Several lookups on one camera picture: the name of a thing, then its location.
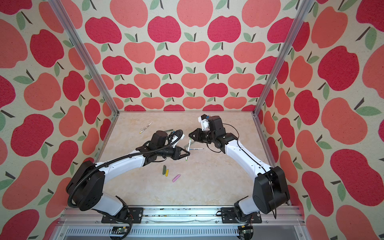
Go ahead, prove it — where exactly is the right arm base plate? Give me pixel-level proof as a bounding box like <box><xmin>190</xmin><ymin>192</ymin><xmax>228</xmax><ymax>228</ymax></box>
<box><xmin>216</xmin><ymin>207</ymin><xmax>262</xmax><ymax>224</ymax></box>

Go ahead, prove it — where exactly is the aluminium corner post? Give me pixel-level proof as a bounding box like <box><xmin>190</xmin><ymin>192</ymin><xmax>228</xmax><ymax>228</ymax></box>
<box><xmin>47</xmin><ymin>0</ymin><xmax>120</xmax><ymax>116</ymax></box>
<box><xmin>252</xmin><ymin>0</ymin><xmax>315</xmax><ymax>119</ymax></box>

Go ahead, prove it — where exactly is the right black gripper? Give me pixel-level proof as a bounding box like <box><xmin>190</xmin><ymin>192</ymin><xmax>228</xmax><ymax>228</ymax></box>
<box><xmin>187</xmin><ymin>127</ymin><xmax>215</xmax><ymax>144</ymax></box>

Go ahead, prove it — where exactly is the right aluminium corner post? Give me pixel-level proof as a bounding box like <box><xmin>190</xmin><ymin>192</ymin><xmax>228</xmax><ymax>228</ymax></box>
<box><xmin>252</xmin><ymin>0</ymin><xmax>315</xmax><ymax>119</ymax></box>

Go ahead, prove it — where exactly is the pink pen cap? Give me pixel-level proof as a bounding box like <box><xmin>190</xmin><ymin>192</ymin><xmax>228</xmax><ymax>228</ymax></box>
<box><xmin>172</xmin><ymin>174</ymin><xmax>181</xmax><ymax>183</ymax></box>

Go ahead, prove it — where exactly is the aluminium front rail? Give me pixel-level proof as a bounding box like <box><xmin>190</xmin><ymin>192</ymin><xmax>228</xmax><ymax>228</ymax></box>
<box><xmin>49</xmin><ymin>206</ymin><xmax>311</xmax><ymax>240</ymax></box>

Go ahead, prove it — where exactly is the dark green pen cap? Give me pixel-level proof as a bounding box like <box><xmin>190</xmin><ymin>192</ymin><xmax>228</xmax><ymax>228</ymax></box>
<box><xmin>162</xmin><ymin>165</ymin><xmax>167</xmax><ymax>175</ymax></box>

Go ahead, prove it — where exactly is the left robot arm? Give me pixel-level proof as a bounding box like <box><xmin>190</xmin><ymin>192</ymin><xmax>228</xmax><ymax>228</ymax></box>
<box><xmin>66</xmin><ymin>130</ymin><xmax>190</xmax><ymax>216</ymax></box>

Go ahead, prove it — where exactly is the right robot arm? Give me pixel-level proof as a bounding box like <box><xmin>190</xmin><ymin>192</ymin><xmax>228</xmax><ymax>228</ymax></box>
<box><xmin>189</xmin><ymin>115</ymin><xmax>291</xmax><ymax>218</ymax></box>

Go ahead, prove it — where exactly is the left aluminium corner post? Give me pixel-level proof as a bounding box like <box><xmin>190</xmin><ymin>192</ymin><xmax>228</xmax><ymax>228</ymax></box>
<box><xmin>47</xmin><ymin>0</ymin><xmax>120</xmax><ymax>116</ymax></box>

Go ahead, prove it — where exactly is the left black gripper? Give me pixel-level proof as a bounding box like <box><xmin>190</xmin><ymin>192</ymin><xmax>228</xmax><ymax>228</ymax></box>
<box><xmin>156</xmin><ymin>145</ymin><xmax>191</xmax><ymax>161</ymax></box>

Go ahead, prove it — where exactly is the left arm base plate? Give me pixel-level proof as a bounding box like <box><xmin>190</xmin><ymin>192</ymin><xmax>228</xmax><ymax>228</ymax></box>
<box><xmin>101</xmin><ymin>207</ymin><xmax>144</xmax><ymax>224</ymax></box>

